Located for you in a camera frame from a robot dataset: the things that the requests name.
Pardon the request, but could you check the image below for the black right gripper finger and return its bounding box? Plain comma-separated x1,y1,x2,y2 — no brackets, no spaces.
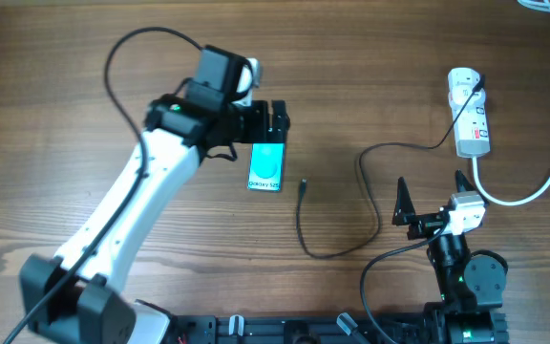
455,170,476,193
391,177,416,225

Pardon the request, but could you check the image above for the teal screen smartphone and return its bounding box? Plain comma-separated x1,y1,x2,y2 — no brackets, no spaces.
247,143,285,192

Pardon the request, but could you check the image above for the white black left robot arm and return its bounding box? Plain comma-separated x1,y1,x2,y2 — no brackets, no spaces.
18,95,291,343

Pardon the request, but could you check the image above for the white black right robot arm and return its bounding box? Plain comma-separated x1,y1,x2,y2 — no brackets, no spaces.
392,171,510,344

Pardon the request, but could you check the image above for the white power strip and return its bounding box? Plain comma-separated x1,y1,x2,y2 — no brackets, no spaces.
448,67,491,159

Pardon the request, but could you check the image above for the white usb wall adapter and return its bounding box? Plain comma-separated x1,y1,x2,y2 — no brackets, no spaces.
448,84,486,109

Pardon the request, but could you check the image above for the black usb charger cable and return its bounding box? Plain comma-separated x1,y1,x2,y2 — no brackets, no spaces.
295,74,487,261

